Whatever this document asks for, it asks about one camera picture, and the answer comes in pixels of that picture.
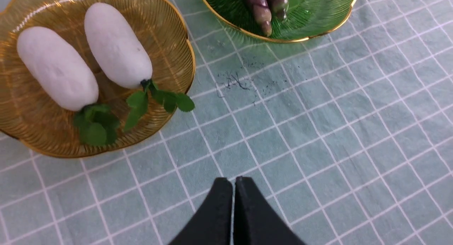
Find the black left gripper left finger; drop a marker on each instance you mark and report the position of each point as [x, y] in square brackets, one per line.
[211, 223]

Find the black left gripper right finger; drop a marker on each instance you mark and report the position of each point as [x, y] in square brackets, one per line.
[255, 221]

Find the white radish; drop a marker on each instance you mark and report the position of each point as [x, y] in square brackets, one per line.
[124, 60]
[69, 81]

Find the purple eggplant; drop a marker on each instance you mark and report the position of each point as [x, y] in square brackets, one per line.
[261, 14]
[279, 8]

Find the green checkered tablecloth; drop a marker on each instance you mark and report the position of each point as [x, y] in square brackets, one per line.
[348, 136]

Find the amber glass plate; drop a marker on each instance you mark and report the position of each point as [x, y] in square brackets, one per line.
[30, 116]

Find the green glass plate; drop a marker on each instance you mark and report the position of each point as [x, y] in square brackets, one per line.
[305, 19]

